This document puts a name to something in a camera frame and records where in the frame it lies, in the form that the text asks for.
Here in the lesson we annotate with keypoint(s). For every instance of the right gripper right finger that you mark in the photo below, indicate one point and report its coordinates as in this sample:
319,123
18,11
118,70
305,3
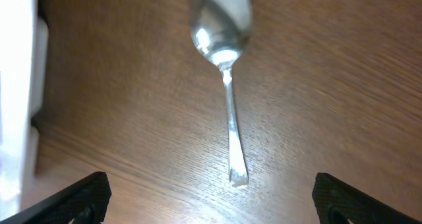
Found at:
337,202

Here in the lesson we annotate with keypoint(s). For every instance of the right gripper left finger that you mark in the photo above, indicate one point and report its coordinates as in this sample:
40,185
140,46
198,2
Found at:
85,201

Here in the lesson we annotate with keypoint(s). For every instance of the large metal spoon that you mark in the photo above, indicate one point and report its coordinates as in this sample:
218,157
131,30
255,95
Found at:
220,30

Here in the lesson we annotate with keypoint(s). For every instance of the white plastic cutlery tray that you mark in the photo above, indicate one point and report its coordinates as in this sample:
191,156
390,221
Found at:
24,40

